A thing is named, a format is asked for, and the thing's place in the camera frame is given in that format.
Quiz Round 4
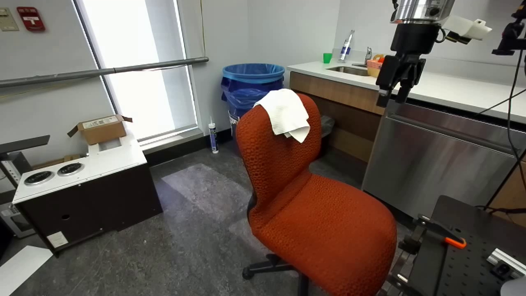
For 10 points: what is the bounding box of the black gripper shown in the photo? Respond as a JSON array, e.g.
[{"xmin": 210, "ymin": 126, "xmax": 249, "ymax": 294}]
[{"xmin": 376, "ymin": 21, "xmax": 438, "ymax": 107}]

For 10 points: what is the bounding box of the white towel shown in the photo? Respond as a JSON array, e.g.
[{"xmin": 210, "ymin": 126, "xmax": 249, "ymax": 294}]
[{"xmin": 256, "ymin": 88, "xmax": 310, "ymax": 143}]

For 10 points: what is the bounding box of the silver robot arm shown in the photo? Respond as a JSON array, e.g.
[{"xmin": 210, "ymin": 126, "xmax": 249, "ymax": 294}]
[{"xmin": 376, "ymin": 0, "xmax": 453, "ymax": 107}]

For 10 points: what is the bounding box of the orange office chair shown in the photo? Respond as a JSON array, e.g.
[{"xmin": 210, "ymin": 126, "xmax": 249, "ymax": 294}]
[{"xmin": 236, "ymin": 93, "xmax": 396, "ymax": 296}]

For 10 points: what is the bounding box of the orange bowl with items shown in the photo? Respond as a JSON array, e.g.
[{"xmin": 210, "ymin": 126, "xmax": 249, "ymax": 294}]
[{"xmin": 366, "ymin": 54, "xmax": 384, "ymax": 77}]

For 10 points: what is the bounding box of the steel sink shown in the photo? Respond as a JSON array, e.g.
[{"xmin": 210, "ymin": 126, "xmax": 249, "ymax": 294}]
[{"xmin": 327, "ymin": 65, "xmax": 368, "ymax": 75}]

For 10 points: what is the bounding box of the wooden counter cabinet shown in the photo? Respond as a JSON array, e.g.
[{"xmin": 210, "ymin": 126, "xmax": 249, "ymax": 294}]
[{"xmin": 289, "ymin": 70, "xmax": 384, "ymax": 162}]

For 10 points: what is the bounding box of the clear bottle on counter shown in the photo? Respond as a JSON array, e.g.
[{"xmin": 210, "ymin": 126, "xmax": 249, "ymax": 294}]
[{"xmin": 338, "ymin": 29, "xmax": 355, "ymax": 62}]

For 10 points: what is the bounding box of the green cup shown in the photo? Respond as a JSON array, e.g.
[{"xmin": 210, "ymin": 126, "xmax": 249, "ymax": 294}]
[{"xmin": 322, "ymin": 52, "xmax": 332, "ymax": 64}]

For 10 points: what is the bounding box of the blue trash bin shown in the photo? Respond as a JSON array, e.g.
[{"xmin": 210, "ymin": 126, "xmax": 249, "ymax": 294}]
[{"xmin": 220, "ymin": 62, "xmax": 284, "ymax": 118}]

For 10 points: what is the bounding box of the black perforated table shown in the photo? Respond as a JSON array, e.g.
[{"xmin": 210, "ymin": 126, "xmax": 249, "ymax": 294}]
[{"xmin": 409, "ymin": 195, "xmax": 526, "ymax": 296}]

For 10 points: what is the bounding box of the white spray bottle on floor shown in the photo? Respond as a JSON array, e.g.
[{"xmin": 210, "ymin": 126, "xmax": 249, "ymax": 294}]
[{"xmin": 208, "ymin": 121, "xmax": 218, "ymax": 154}]

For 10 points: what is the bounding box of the silver aluminium extrusion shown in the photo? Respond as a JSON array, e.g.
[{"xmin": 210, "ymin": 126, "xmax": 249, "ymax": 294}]
[{"xmin": 486, "ymin": 248, "xmax": 526, "ymax": 279}]

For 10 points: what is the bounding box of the brown cardboard box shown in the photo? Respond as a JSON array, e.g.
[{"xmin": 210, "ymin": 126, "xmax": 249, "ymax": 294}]
[{"xmin": 67, "ymin": 115, "xmax": 129, "ymax": 144}]

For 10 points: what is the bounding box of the white-top dark low cabinet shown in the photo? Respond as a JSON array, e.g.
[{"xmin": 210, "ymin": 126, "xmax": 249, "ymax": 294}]
[{"xmin": 11, "ymin": 133, "xmax": 162, "ymax": 255}]

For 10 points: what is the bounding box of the red fire alarm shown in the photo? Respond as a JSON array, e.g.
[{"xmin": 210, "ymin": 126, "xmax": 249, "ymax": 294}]
[{"xmin": 16, "ymin": 6, "xmax": 46, "ymax": 33}]

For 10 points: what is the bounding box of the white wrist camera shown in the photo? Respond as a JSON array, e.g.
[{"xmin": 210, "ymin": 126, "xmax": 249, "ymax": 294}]
[{"xmin": 440, "ymin": 14, "xmax": 491, "ymax": 44}]

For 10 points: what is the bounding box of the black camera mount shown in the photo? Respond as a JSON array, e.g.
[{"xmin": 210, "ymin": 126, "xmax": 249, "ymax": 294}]
[{"xmin": 493, "ymin": 0, "xmax": 526, "ymax": 56}]

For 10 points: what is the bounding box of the orange-handled black clamp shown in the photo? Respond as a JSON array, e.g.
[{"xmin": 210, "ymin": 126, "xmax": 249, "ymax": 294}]
[{"xmin": 397, "ymin": 215, "xmax": 466, "ymax": 255}]

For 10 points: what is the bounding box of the grey wall rail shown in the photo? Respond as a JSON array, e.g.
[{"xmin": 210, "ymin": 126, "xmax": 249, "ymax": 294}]
[{"xmin": 0, "ymin": 56, "xmax": 208, "ymax": 88}]

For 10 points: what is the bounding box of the beige wall plate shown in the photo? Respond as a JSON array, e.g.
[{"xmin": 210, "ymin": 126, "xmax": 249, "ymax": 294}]
[{"xmin": 0, "ymin": 6, "xmax": 18, "ymax": 31}]

